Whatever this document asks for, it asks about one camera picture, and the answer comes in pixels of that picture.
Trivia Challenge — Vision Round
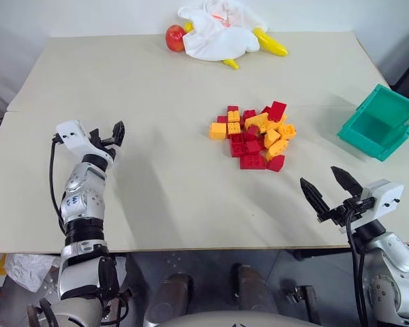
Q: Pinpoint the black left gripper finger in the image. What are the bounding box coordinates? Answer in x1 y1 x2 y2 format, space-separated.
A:
111 120 126 148

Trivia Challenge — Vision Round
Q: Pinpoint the red apple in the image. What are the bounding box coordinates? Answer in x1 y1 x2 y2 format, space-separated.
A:
166 24 188 53

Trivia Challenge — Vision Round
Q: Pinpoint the white crumpled cloth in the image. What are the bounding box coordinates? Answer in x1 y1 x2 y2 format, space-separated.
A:
177 0 269 63

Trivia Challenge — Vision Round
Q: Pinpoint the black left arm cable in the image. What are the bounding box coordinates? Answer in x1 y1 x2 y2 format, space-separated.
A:
48 134 66 236

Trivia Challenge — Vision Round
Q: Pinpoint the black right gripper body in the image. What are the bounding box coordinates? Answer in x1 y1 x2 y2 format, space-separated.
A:
315 195 376 228

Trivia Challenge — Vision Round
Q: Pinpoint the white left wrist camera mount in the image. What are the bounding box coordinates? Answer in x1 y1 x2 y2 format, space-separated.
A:
55 119 117 161

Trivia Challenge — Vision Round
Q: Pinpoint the dark rounded shape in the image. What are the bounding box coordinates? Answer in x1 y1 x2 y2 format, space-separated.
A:
232 262 280 316
145 272 194 324

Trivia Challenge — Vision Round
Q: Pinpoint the white crumpled paper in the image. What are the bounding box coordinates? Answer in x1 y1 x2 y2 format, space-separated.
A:
5 253 57 294

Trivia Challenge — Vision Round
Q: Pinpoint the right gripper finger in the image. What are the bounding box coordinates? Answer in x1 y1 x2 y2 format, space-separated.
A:
299 176 331 215
330 166 363 199

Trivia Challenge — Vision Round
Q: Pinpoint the silver robot torso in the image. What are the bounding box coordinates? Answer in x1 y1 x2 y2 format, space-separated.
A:
149 310 323 327

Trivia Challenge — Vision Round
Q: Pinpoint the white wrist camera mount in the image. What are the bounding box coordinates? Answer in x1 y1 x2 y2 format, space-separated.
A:
55 119 117 161
339 178 405 234

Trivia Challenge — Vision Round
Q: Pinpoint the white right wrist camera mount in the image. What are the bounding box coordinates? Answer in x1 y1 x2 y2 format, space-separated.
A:
339 178 405 234

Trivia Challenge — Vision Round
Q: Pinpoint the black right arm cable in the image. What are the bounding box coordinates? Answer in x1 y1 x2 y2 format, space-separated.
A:
345 208 369 327

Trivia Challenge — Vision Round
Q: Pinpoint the large yellow banana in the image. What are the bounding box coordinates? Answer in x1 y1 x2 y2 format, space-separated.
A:
252 27 290 57

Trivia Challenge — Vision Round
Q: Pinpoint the green plastic bin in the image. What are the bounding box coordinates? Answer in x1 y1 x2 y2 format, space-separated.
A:
337 83 409 162

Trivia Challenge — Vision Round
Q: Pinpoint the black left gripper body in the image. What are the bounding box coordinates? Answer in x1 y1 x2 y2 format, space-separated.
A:
88 127 118 151

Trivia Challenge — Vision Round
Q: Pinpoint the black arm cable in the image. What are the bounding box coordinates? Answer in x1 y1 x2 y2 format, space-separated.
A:
345 208 369 327
48 134 66 236

